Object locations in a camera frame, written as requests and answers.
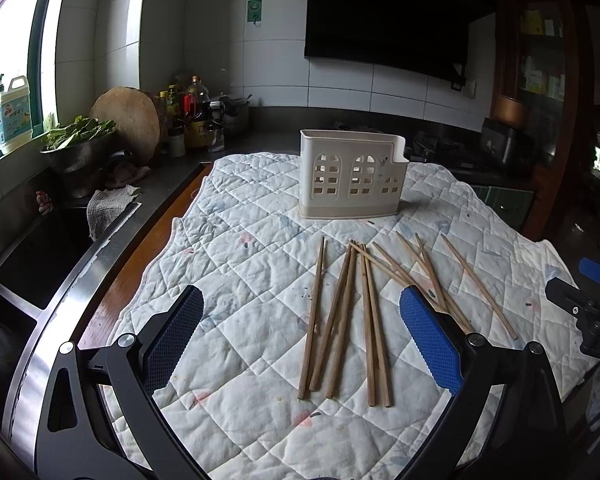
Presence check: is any wooden glass door cabinet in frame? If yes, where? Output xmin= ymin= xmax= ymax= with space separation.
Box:
xmin=493 ymin=0 xmax=594 ymax=240

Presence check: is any white wall socket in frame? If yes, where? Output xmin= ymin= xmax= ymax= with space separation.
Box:
xmin=462 ymin=79 xmax=477 ymax=99

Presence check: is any dark soy sauce bottle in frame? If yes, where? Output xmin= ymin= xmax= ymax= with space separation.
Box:
xmin=183 ymin=75 xmax=213 ymax=148

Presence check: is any yellow cap oil bottle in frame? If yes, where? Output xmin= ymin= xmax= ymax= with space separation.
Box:
xmin=160 ymin=84 xmax=186 ymax=158

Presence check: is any round wooden cutting board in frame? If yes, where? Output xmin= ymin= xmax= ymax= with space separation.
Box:
xmin=89 ymin=87 xmax=161 ymax=162

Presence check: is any white plastic utensil holder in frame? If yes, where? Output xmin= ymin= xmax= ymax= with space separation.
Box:
xmin=299 ymin=129 xmax=408 ymax=220

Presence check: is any dark wooden chopstick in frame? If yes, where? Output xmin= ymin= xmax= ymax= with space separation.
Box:
xmin=361 ymin=255 xmax=377 ymax=406
xmin=298 ymin=237 xmax=326 ymax=400
xmin=364 ymin=254 xmax=393 ymax=408
xmin=326 ymin=243 xmax=356 ymax=399
xmin=309 ymin=248 xmax=352 ymax=391

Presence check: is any white detergent jug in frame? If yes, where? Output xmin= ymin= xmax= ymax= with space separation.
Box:
xmin=0 ymin=75 xmax=33 ymax=155

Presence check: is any black countertop appliance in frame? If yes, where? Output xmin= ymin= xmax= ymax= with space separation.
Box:
xmin=480 ymin=118 xmax=515 ymax=165

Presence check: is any grey dish rag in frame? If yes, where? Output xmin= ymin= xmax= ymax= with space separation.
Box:
xmin=86 ymin=185 xmax=140 ymax=242

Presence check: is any light bamboo chopstick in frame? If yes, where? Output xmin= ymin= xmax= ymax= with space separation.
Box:
xmin=442 ymin=235 xmax=518 ymax=340
xmin=415 ymin=234 xmax=449 ymax=312
xmin=349 ymin=240 xmax=411 ymax=287
xmin=373 ymin=243 xmax=474 ymax=333
xmin=396 ymin=233 xmax=460 ymax=313

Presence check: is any steel bowl of greens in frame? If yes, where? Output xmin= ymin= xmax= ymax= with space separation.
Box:
xmin=40 ymin=116 xmax=116 ymax=174

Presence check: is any black range hood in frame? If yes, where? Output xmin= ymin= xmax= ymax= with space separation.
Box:
xmin=304 ymin=0 xmax=493 ymax=88

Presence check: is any green wall sticker hook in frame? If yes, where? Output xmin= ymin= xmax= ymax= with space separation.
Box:
xmin=247 ymin=0 xmax=263 ymax=25

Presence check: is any white quilted cloth mat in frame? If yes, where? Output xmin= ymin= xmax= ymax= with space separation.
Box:
xmin=112 ymin=153 xmax=596 ymax=479

